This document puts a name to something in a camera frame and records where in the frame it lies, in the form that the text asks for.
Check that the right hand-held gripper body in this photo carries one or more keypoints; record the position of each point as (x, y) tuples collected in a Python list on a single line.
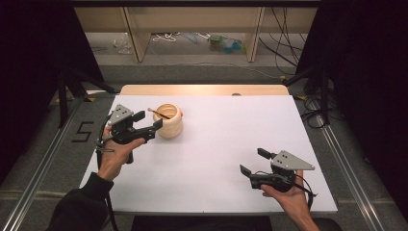
[(284, 166)]

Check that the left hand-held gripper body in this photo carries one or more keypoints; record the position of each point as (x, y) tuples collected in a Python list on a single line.
[(123, 128)]

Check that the cream ribbed cup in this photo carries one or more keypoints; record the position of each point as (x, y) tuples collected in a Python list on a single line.
[(170, 126)]

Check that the person's left hand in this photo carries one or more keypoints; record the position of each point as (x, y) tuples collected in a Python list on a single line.
[(114, 160)]

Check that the person's right hand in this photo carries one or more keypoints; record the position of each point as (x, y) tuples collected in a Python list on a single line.
[(288, 200)]

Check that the white table sheet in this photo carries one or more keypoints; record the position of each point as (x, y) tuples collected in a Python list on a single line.
[(218, 144)]

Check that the dark table grommet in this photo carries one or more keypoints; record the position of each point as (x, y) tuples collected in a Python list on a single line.
[(236, 94)]

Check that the black metal stand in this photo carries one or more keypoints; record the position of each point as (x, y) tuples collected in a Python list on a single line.
[(63, 96), (324, 96)]

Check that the clear plastic bag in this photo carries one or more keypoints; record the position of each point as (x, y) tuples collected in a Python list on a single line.
[(122, 44)]

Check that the colourful plastic toy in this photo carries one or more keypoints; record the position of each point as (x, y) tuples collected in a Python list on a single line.
[(226, 44)]

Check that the wooden shelf unit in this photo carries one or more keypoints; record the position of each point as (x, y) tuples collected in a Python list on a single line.
[(192, 19)]

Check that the black curtain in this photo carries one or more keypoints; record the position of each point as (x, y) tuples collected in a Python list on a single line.
[(32, 64), (375, 80)]

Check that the aluminium rail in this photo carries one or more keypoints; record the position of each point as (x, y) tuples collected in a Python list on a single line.
[(41, 173), (346, 173)]

